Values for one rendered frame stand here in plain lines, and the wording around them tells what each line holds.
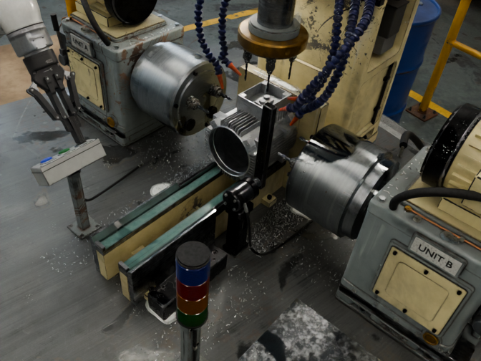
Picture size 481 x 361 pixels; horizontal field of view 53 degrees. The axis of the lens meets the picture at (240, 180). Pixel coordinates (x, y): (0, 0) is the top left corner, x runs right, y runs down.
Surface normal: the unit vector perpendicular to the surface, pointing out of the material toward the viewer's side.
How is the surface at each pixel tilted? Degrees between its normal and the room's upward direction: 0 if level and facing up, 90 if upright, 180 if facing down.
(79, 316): 0
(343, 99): 90
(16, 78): 0
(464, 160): 67
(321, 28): 90
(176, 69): 28
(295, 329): 0
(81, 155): 57
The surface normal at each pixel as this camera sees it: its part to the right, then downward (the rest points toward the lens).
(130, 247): 0.75, 0.48
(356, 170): -0.24, -0.43
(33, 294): 0.07, -0.74
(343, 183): -0.43, -0.16
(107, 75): -0.66, 0.47
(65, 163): 0.68, 0.01
